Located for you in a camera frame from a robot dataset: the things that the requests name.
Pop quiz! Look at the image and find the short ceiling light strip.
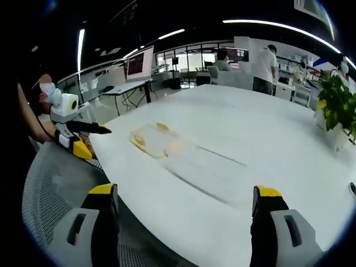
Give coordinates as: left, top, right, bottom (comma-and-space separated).
77, 28, 86, 72
157, 28, 186, 41

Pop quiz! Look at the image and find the grey mesh office chair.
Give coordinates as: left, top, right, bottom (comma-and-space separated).
21, 141, 201, 267

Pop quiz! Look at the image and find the white computer monitor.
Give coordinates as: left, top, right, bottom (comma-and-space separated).
125, 46, 155, 82

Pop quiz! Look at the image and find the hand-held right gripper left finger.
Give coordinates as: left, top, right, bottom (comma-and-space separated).
47, 182, 121, 267

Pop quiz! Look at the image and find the white shelving with boxes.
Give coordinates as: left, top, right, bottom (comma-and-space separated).
276, 54, 320, 84

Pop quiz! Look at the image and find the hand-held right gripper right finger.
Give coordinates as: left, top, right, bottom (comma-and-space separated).
249, 184, 327, 267

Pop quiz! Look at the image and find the clear tray with yellow corners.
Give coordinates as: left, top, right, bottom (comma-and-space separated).
127, 121, 191, 160

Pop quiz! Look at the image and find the red wall screen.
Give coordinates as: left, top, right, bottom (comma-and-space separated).
226, 48, 250, 63

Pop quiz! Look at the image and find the green potted plant white pot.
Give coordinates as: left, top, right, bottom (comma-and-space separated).
314, 72, 356, 153

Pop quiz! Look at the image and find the white desk with black legs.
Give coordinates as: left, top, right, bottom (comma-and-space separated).
101, 78, 157, 115

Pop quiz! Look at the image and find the long curved ceiling light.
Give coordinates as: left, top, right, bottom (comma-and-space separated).
222, 19, 342, 54

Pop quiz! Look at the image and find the white counter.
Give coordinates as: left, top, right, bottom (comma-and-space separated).
215, 70, 254, 91

